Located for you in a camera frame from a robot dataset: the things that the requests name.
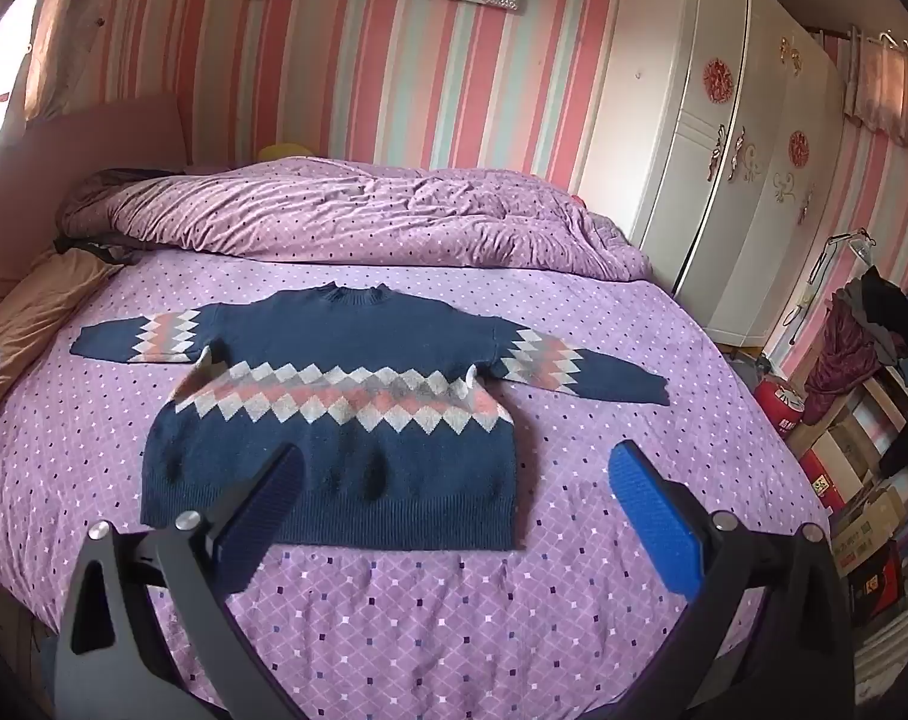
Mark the yellow pillow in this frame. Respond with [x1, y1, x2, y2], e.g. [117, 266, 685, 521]
[257, 140, 313, 164]

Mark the red fire extinguisher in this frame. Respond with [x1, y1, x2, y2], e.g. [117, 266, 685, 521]
[752, 378, 805, 441]

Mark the black hanging garment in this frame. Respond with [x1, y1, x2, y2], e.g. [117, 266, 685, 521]
[857, 265, 908, 478]

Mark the white wardrobe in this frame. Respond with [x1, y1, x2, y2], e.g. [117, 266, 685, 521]
[578, 0, 849, 350]

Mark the pink window curtain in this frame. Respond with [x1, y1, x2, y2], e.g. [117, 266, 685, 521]
[17, 0, 89, 122]

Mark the stack of cardboard boxes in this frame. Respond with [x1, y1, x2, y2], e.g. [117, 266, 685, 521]
[787, 360, 908, 620]

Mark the maroon garment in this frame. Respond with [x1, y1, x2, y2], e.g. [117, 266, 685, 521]
[802, 298, 866, 422]

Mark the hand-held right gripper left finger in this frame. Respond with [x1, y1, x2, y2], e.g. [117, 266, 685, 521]
[53, 444, 306, 720]

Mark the purple patterned pillow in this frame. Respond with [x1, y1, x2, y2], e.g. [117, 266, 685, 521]
[55, 156, 654, 283]

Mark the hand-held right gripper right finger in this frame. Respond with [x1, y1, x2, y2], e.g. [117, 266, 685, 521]
[608, 441, 857, 720]

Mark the pink curtain valance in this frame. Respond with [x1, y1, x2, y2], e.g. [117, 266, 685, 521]
[842, 28, 908, 175]

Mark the black strap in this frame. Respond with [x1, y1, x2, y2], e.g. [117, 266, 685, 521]
[52, 235, 137, 266]

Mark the purple dotted bed sheet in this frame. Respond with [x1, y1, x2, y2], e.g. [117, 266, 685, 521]
[0, 247, 834, 720]

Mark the brown cloth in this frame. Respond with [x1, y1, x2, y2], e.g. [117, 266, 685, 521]
[0, 247, 127, 425]

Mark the pink headboard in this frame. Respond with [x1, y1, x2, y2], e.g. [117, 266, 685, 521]
[0, 93, 190, 331]

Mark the navy diamond-pattern knit sweater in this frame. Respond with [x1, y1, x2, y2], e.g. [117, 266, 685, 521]
[70, 281, 669, 552]

